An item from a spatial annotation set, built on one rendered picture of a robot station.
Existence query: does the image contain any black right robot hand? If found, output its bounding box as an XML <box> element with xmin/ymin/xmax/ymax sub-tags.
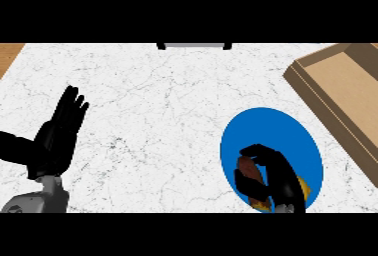
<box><xmin>233</xmin><ymin>143</ymin><xmax>307</xmax><ymax>214</ymax></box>

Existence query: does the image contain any blue plate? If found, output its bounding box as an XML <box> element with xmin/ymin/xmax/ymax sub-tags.
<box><xmin>218</xmin><ymin>107</ymin><xmax>325</xmax><ymax>214</ymax></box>

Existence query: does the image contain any cardboard box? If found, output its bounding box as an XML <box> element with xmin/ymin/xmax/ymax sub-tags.
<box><xmin>282</xmin><ymin>43</ymin><xmax>378</xmax><ymax>188</ymax></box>

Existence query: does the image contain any yellow vegetable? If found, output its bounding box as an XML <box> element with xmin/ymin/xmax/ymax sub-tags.
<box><xmin>296</xmin><ymin>175</ymin><xmax>313</xmax><ymax>203</ymax></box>

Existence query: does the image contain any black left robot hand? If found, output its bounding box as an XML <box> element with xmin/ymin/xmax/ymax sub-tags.
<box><xmin>0</xmin><ymin>85</ymin><xmax>91</xmax><ymax>181</ymax></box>

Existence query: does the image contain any grey appliance with black legs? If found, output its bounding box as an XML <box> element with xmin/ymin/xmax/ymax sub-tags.
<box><xmin>156</xmin><ymin>43</ymin><xmax>233</xmax><ymax>51</ymax></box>

